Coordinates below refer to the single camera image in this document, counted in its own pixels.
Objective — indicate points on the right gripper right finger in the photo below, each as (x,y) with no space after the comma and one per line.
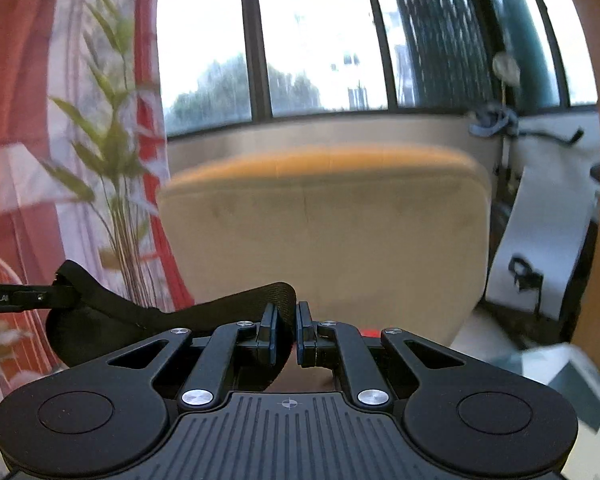
(342,349)

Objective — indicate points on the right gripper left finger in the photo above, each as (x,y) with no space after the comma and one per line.
(233,348)

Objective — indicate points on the red strawberry cardboard box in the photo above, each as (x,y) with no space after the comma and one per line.
(370,333)

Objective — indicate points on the beige chair backrest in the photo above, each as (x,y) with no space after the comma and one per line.
(371,235)

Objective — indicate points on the red white printed curtain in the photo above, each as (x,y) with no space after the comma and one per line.
(36,217)

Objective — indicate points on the black exercise bike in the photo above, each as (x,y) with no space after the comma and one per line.
(561,145)

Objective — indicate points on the tall green bamboo plant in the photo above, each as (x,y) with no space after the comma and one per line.
(103,119)

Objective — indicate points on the white board leaning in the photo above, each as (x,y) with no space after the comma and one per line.
(546,228)

